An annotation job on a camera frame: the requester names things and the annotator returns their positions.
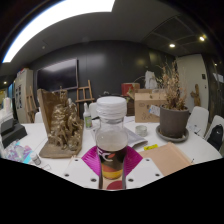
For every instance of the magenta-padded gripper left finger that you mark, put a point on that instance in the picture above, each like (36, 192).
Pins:
(88, 160)

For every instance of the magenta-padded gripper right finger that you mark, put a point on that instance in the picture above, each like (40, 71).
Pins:
(135, 160)

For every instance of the clear drink bottle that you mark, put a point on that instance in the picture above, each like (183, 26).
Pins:
(111, 140)

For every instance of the small yellow tag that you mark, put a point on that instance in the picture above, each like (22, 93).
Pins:
(150, 147)

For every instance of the small white cup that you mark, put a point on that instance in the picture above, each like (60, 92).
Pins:
(141, 130)

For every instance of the grey plant saucer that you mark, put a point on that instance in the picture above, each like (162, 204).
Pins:
(166, 138)

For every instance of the white spray bottle, green label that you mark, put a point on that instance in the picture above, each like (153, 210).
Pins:
(87, 116)

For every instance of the small paint jar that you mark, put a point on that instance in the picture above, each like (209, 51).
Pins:
(35, 158)

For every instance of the cardboard box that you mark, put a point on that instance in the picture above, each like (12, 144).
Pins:
(145, 106)

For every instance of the dried plant in grey pot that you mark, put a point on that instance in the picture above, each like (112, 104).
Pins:
(173, 120)

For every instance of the wooden easel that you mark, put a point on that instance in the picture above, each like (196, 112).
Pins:
(30, 103)
(85, 99)

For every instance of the red box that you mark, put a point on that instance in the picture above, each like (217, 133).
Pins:
(128, 89)

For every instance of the colourful iridescent sheet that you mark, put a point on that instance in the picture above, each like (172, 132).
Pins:
(16, 151)

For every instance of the black flat case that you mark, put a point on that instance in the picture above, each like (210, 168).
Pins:
(8, 125)
(13, 134)

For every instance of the white plastic bag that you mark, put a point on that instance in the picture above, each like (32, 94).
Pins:
(150, 80)

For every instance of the black backpack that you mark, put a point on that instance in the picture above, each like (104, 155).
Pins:
(216, 136)

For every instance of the wooden figure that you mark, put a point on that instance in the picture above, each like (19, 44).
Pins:
(196, 95)

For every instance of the beige shelf cabinet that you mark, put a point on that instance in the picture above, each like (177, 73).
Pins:
(21, 95)

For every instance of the ceiling spotlight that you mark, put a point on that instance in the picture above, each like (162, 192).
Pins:
(172, 45)
(201, 38)

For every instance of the ceiling strip light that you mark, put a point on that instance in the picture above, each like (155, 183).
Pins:
(60, 13)

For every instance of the black wall screen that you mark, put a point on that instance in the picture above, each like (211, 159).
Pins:
(58, 75)

